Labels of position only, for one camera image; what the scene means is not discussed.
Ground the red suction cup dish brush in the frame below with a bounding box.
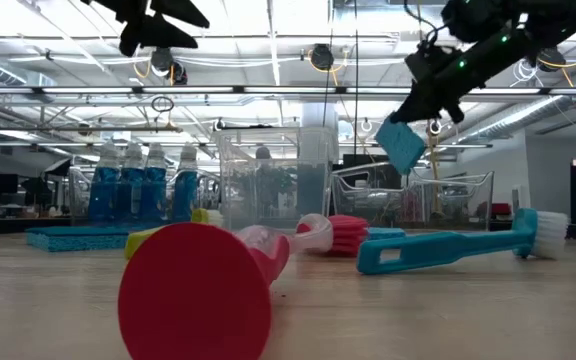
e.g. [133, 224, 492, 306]
[117, 213, 370, 360]

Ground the green dish brush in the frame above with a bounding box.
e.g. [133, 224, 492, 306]
[124, 207, 224, 260]

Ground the black ceiling cable reel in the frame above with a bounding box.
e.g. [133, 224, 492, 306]
[536, 47, 567, 74]
[148, 47, 189, 86]
[309, 43, 336, 72]

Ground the black power cable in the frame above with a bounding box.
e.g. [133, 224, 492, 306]
[352, 0, 360, 156]

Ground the blue dish soap bottle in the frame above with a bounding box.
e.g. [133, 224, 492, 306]
[140, 143, 168, 224]
[171, 143, 200, 224]
[117, 142, 143, 224]
[89, 142, 121, 224]

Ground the clear plastic storage box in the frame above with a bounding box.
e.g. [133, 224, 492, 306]
[211, 127, 338, 231]

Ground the clear plastic handled bin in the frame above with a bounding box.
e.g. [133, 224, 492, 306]
[67, 162, 222, 227]
[330, 160, 495, 231]

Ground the person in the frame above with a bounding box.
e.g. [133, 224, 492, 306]
[252, 144, 294, 211]

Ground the black cable loop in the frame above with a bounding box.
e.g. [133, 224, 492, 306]
[150, 95, 175, 114]

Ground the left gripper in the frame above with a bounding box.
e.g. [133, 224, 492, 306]
[80, 0, 212, 58]

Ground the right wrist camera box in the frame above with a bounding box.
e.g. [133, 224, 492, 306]
[404, 44, 452, 84]

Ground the blue sponge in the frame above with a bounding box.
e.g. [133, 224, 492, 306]
[373, 114, 428, 176]
[25, 224, 134, 253]
[366, 227, 408, 242]

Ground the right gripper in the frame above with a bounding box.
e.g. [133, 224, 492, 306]
[390, 34, 529, 125]

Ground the blue dish brush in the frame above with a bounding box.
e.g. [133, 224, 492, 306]
[356, 207, 569, 276]

